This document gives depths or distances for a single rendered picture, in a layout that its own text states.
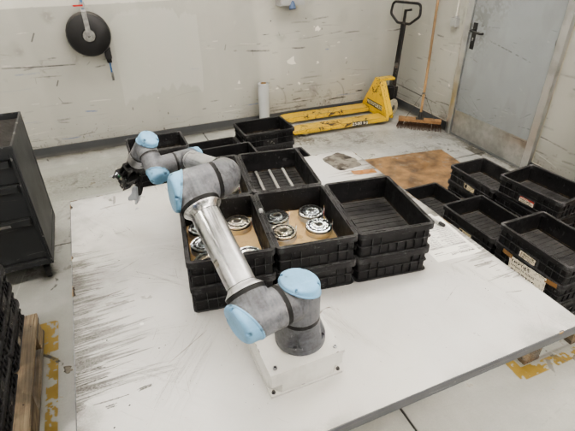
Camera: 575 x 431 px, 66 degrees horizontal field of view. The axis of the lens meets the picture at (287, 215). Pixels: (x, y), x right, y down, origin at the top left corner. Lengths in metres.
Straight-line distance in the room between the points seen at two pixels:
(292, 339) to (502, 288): 0.89
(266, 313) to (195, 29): 3.88
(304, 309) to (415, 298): 0.60
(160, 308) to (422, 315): 0.92
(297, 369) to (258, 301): 0.25
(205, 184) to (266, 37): 3.80
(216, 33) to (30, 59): 1.69
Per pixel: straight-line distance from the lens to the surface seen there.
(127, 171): 1.81
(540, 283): 2.41
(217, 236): 1.23
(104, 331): 1.66
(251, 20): 4.92
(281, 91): 5.19
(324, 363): 1.37
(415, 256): 1.77
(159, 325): 1.62
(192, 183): 1.29
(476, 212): 2.95
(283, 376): 1.32
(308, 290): 1.19
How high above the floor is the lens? 1.82
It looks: 32 degrees down
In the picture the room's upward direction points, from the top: 1 degrees counter-clockwise
